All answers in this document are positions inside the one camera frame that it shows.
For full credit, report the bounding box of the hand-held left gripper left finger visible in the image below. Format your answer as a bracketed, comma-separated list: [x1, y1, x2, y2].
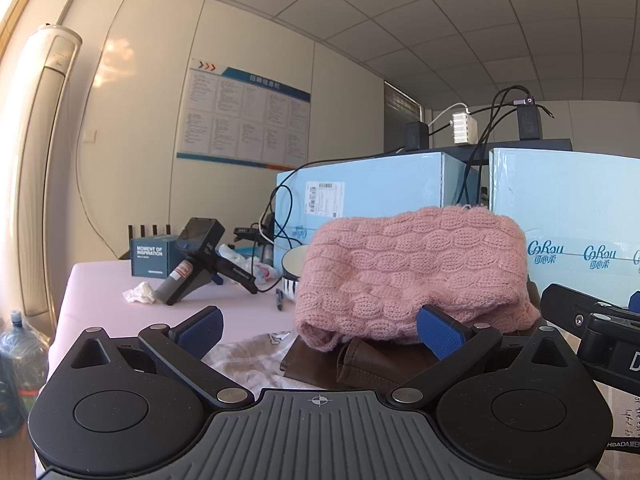
[67, 306, 256, 408]

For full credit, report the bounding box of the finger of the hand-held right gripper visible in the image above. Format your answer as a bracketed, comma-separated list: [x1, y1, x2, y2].
[541, 283, 640, 333]

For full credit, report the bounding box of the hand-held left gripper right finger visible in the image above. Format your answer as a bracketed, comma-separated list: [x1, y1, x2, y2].
[391, 304, 583, 406]

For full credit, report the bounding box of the crumpled white tissue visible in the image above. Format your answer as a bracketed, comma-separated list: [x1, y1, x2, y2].
[122, 282, 157, 305]

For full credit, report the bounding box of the pink knit sweater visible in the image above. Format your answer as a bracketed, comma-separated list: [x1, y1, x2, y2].
[294, 205, 542, 353]

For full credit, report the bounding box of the crumpled plastic wrapper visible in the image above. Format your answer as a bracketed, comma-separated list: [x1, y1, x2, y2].
[215, 244, 278, 286]

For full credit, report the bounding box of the brown leather garment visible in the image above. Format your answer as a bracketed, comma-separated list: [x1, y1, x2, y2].
[280, 280, 543, 391]

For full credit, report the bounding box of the black spare gripper device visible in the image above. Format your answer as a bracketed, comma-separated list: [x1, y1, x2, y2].
[157, 217, 258, 307]

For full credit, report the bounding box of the dark teal box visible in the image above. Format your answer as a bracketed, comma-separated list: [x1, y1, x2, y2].
[131, 234, 183, 277]

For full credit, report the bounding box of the light blue box with tape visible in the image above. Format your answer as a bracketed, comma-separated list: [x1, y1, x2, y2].
[487, 147, 640, 311]

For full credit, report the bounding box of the pink table cover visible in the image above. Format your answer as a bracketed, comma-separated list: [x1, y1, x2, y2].
[32, 259, 301, 480]

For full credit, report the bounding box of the white striped bowl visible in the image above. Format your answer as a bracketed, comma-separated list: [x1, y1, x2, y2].
[281, 246, 311, 302]

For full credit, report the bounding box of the light blue box with label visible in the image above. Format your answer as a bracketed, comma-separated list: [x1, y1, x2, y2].
[275, 151, 481, 281]

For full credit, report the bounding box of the blue water jug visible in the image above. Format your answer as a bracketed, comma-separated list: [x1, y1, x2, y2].
[0, 310, 51, 436]

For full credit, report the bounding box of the tall black power adapter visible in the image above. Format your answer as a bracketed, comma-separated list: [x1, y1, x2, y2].
[516, 97, 544, 142]

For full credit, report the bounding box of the small black power adapter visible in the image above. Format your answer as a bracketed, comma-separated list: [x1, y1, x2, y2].
[404, 121, 429, 152]

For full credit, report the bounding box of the white power strip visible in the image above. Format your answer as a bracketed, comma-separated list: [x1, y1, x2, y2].
[451, 112, 473, 145]

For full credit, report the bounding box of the grey window blind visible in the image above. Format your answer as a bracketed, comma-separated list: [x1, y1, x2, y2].
[384, 80, 422, 127]

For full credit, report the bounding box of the white standing air conditioner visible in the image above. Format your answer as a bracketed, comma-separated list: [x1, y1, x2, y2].
[0, 24, 83, 321]

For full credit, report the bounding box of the black cable beside box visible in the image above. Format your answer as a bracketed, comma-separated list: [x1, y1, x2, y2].
[255, 160, 313, 271]

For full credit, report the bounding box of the black adapter cable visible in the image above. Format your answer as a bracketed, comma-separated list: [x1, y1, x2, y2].
[462, 86, 556, 211]

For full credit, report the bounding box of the white power cable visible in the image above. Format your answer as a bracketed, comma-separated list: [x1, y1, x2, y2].
[427, 102, 468, 136]

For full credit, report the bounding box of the wall poster with blue border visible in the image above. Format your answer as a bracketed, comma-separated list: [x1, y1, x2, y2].
[176, 57, 312, 171]

